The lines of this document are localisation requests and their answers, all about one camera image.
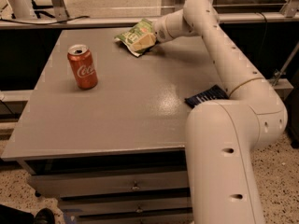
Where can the grey drawer cabinet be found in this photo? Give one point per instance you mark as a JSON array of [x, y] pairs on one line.
[[113, 154]]

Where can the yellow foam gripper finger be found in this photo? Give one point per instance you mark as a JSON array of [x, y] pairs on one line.
[[144, 42]]

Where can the white pipe top left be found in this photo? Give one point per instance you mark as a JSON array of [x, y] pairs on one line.
[[22, 9]]

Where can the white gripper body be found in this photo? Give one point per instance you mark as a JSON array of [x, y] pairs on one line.
[[161, 29]]

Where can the grey metal railing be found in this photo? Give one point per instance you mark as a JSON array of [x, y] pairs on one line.
[[96, 12]]

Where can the red Coca-Cola can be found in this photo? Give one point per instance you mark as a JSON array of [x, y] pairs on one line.
[[81, 62]]

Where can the blue rxbar blueberry wrapper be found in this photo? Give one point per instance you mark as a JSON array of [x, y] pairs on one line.
[[214, 93]]

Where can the black shoe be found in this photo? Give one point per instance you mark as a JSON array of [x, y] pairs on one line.
[[44, 216]]

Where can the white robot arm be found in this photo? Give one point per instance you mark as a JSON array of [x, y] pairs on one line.
[[221, 133]]

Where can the green jalapeno chip bag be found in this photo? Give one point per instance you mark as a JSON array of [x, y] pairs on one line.
[[129, 37]]

